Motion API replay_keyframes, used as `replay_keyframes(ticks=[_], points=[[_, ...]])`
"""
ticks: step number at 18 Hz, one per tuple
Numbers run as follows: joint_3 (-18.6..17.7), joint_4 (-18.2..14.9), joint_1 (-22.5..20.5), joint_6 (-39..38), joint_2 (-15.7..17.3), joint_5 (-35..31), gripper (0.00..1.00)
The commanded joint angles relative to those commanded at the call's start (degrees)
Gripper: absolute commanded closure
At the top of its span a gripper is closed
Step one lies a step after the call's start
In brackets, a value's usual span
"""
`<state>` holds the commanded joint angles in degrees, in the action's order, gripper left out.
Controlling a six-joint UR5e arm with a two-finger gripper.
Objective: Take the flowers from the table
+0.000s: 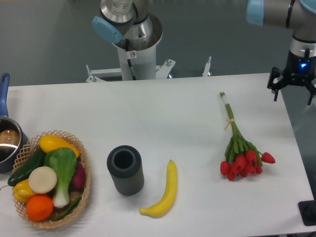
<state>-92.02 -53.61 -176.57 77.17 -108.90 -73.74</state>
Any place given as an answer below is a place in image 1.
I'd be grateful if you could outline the yellow squash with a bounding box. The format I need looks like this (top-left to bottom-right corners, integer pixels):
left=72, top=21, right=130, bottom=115
left=39, top=135, right=80, bottom=158

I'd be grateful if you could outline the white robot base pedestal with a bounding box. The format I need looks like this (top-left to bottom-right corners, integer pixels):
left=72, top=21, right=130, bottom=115
left=86, top=46, right=176, bottom=82

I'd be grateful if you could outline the blue handled saucepan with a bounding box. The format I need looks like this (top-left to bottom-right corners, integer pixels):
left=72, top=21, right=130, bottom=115
left=0, top=73, right=28, bottom=173

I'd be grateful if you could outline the yellow banana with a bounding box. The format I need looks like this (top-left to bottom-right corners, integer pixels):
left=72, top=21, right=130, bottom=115
left=139, top=160, right=178, bottom=218

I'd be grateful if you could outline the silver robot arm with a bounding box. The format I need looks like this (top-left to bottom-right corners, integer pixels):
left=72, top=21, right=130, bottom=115
left=246, top=0, right=316, bottom=104

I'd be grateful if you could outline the dark grey ribbed vase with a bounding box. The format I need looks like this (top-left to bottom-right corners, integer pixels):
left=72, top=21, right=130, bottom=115
left=107, top=145, right=144, bottom=196

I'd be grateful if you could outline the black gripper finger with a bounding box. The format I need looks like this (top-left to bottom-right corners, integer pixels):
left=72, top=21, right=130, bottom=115
left=305, top=82, right=316, bottom=105
left=267, top=74, right=283, bottom=101

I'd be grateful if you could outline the orange fruit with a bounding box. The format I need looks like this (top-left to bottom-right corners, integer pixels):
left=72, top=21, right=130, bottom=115
left=26, top=195, right=54, bottom=221

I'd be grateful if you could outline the white round disc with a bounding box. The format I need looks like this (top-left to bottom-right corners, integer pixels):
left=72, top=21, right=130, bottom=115
left=28, top=166, right=57, bottom=194

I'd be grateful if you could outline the green bok choy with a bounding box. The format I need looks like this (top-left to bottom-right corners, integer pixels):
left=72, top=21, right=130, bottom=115
left=44, top=147, right=77, bottom=208

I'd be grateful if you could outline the green cucumber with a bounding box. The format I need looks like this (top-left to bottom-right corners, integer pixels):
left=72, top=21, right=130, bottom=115
left=7, top=148, right=46, bottom=187

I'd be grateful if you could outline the yellow bell pepper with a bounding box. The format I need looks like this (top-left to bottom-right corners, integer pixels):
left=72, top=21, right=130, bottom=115
left=12, top=179, right=37, bottom=203

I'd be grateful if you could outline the black clamp at table edge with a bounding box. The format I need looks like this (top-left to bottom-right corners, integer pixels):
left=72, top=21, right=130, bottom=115
left=298, top=200, right=316, bottom=226

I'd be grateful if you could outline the silver robot base joint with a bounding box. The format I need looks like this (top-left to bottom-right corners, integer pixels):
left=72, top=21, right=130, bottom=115
left=92, top=0, right=163, bottom=51

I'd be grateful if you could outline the green bean pod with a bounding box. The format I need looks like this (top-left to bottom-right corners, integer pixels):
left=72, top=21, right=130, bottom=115
left=52, top=196, right=82, bottom=221

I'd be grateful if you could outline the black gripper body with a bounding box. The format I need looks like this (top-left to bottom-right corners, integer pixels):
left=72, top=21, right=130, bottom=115
left=271, top=51, right=316, bottom=86

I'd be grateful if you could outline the red tulip bouquet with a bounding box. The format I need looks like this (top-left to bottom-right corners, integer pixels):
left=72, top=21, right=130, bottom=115
left=219, top=92, right=276, bottom=181

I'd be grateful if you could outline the purple onion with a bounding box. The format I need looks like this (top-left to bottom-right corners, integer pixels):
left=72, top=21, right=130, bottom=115
left=71, top=162, right=86, bottom=190

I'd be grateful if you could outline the woven wicker basket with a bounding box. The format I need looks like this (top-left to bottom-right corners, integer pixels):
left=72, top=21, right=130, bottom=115
left=13, top=130, right=91, bottom=229

